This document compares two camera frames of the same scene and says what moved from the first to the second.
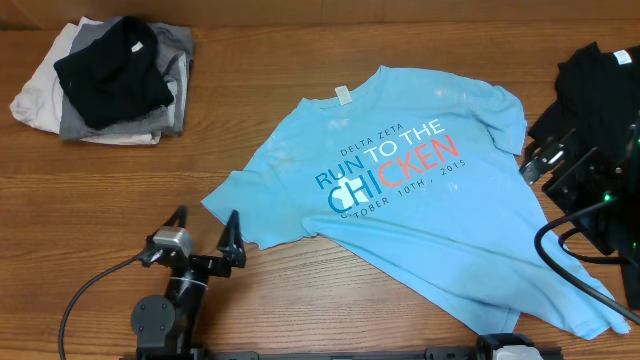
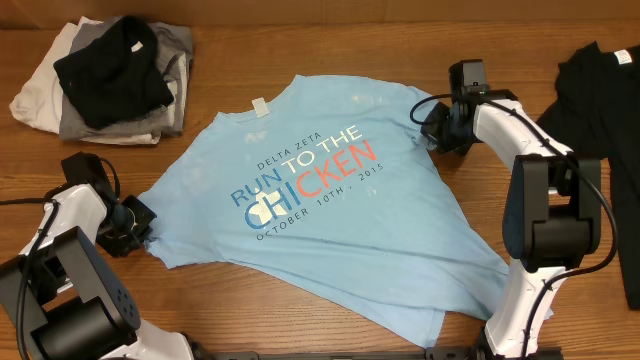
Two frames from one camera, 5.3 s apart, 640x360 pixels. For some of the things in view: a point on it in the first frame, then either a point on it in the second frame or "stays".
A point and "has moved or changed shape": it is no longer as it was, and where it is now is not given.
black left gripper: (220, 266) → (123, 247)
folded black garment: (117, 75) stays
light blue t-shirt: (412, 172) has moved or changed shape
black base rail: (490, 353) stays
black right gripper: (579, 162) → (430, 133)
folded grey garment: (176, 50) stays
